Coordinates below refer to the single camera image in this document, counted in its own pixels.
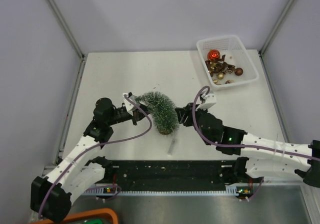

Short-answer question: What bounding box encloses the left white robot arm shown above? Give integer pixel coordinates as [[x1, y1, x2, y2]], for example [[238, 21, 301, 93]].
[[30, 93, 150, 223]]

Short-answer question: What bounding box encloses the red glitter bauble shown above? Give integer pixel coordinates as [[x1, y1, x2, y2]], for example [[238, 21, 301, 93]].
[[207, 49, 221, 61]]

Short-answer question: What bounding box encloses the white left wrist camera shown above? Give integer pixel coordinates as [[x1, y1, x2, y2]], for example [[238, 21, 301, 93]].
[[122, 92, 140, 116]]

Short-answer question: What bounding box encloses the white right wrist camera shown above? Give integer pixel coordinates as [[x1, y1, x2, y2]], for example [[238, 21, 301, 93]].
[[196, 91, 217, 110]]

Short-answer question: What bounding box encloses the clear battery box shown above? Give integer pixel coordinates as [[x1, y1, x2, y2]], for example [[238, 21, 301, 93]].
[[167, 138, 177, 155]]

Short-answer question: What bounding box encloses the brown ribbon bow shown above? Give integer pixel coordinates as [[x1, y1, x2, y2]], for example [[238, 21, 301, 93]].
[[205, 55, 236, 77]]

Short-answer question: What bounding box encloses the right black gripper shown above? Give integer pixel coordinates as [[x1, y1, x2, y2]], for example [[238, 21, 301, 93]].
[[176, 102, 212, 145]]

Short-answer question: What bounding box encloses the orange bin rim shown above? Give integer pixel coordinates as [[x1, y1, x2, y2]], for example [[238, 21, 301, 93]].
[[28, 208, 119, 224]]

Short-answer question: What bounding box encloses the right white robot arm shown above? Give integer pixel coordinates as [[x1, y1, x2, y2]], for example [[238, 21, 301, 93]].
[[175, 103, 320, 187]]

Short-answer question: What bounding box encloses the brown bauble right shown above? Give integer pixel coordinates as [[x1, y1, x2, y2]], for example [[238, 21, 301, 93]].
[[235, 68, 244, 76]]

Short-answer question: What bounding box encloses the small green christmas tree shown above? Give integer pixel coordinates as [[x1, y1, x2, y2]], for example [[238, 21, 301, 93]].
[[136, 91, 179, 135]]

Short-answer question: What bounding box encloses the white plastic basket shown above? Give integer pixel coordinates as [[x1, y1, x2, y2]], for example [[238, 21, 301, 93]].
[[196, 35, 260, 91]]

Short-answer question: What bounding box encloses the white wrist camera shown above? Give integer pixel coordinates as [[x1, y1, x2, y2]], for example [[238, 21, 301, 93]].
[[122, 92, 140, 116], [196, 91, 217, 110]]

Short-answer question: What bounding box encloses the gold bauble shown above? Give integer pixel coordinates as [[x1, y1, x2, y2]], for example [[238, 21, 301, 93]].
[[217, 73, 225, 80]]

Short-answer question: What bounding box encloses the green bin lid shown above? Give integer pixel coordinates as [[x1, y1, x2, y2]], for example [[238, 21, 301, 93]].
[[80, 217, 110, 224]]

